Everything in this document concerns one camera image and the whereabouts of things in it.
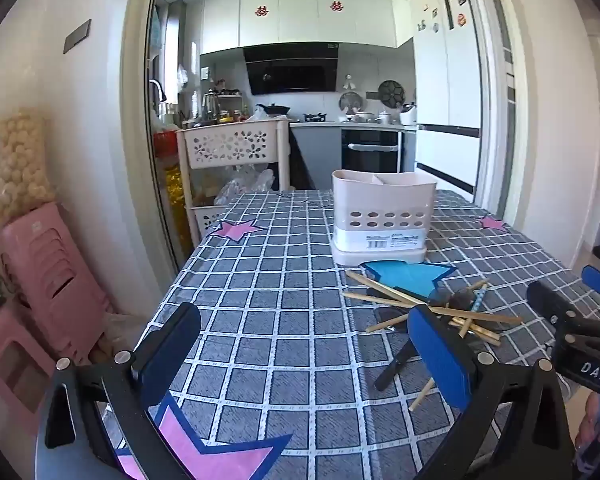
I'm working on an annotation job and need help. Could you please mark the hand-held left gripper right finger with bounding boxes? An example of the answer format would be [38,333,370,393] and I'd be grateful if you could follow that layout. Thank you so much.
[407,304,576,480]

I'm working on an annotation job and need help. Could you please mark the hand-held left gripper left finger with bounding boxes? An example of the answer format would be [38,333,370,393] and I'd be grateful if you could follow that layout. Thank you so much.
[35,302,203,480]

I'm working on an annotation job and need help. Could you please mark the white plastic utensil holder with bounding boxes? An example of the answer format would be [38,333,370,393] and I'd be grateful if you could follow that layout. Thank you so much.
[329,169,438,266]

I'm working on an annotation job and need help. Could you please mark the person's right hand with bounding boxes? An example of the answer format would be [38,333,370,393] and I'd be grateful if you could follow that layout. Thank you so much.
[574,392,600,456]

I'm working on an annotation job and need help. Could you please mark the clear floor plastic bag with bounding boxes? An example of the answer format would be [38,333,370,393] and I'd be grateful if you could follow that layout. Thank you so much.
[92,310,146,356]

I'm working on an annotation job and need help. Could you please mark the grey checked tablecloth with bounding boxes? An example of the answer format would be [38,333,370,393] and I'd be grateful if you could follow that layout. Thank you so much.
[100,189,600,480]

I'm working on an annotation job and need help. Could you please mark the pink plastic stool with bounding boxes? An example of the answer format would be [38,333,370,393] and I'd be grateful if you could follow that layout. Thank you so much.
[0,305,56,421]
[0,203,116,361]

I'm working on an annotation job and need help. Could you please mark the yellow foil package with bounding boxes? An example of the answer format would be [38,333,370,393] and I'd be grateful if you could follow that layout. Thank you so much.
[165,165,193,246]

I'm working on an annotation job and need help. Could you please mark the crumpled clear plastic bag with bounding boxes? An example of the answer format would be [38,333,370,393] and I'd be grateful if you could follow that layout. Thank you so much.
[215,169,276,206]

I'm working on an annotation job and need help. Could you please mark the black built-in oven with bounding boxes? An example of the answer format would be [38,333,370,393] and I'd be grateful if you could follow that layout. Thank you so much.
[341,129,405,173]

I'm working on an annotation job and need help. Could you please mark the red basket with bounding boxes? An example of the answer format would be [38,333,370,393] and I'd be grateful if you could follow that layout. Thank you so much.
[153,130,181,166]

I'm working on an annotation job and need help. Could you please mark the beige plastic storage cart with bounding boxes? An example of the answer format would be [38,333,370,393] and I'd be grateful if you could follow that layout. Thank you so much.
[176,115,291,248]

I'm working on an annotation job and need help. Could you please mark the grey base cabinet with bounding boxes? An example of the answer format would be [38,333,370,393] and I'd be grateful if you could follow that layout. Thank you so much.
[290,125,342,191]

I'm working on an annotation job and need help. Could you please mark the bag of puffed snacks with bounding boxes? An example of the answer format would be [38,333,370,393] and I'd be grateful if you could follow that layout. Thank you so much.
[0,110,56,231]

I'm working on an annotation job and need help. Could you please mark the white refrigerator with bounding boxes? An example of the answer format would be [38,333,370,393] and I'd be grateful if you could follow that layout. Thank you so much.
[410,0,483,196]

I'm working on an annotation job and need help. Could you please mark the countertop bottle rack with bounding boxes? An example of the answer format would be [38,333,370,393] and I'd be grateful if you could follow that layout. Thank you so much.
[200,89,246,123]

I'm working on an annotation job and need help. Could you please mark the dark hanging pan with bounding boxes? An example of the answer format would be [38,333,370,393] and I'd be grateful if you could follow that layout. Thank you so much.
[365,79,406,110]

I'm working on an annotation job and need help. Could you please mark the kitchen faucet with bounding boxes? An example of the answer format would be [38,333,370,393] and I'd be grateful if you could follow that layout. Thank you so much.
[149,79,168,111]

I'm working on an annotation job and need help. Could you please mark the black range hood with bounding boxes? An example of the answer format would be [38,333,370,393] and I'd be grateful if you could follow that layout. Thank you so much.
[243,44,340,96]

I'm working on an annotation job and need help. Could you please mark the grey wall switch plate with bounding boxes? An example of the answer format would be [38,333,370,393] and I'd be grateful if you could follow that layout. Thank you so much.
[64,20,92,54]

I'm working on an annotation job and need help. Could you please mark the white wall cabinets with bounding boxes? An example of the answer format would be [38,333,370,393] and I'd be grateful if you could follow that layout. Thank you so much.
[200,0,413,56]

